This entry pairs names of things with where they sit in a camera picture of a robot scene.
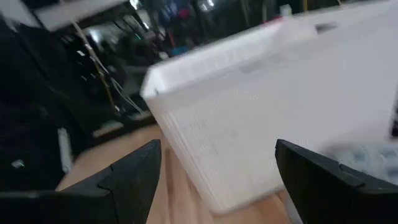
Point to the white plastic basket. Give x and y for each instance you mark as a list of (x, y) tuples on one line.
[(248, 124)]

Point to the black aluminium table frame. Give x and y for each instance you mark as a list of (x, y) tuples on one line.
[(140, 122)]

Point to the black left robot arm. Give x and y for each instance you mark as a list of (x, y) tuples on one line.
[(25, 124)]

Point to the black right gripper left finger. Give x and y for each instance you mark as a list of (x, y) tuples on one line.
[(124, 186)]

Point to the white printed wipes packet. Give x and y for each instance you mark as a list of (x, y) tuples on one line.
[(373, 158)]

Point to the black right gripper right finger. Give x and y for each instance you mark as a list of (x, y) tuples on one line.
[(326, 193)]

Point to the grey desk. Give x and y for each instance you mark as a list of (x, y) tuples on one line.
[(62, 14)]

